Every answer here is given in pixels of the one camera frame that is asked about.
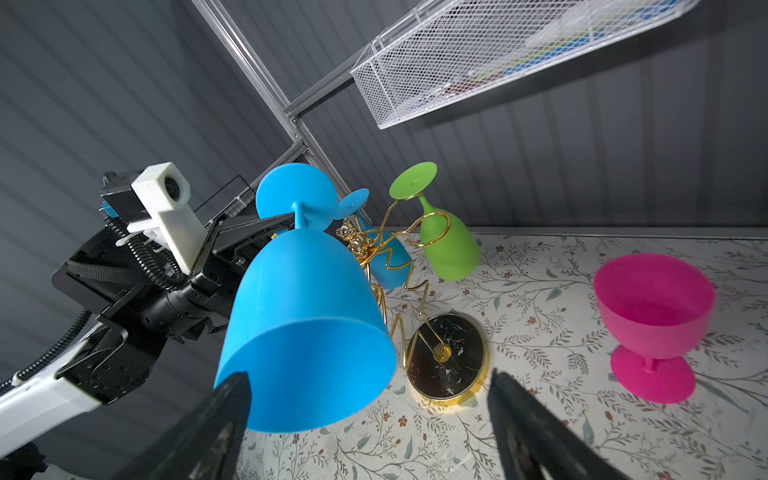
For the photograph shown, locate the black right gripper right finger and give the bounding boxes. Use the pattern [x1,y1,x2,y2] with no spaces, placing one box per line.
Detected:
[487,370,626,479]

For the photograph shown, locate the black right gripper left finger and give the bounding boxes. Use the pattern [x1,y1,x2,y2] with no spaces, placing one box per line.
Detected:
[114,373,251,479]

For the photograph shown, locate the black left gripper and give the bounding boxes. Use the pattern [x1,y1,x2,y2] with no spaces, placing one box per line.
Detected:
[51,214,294,405]

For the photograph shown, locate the blue wine glass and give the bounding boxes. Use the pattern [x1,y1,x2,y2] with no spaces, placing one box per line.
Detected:
[215,163,397,434]
[335,188,412,290]

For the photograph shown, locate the pink wine glass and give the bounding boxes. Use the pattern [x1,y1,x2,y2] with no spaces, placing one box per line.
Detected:
[593,254,716,404]

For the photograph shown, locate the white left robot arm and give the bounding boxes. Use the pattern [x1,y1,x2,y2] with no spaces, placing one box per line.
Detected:
[1,214,294,455]

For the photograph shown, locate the back green wine glass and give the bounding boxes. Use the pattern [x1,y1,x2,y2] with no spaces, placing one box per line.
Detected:
[389,162,481,282]

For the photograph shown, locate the gold wire glass rack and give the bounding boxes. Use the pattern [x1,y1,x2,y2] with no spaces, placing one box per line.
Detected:
[336,216,489,406]

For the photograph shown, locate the left black corrugated cable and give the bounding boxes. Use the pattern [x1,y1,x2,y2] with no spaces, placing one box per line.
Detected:
[0,308,94,394]

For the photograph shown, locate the aluminium corner frame post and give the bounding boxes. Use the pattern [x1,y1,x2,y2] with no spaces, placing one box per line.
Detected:
[192,1,374,197]

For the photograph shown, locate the white mesh wall basket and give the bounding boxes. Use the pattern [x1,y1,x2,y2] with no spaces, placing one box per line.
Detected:
[350,0,696,129]

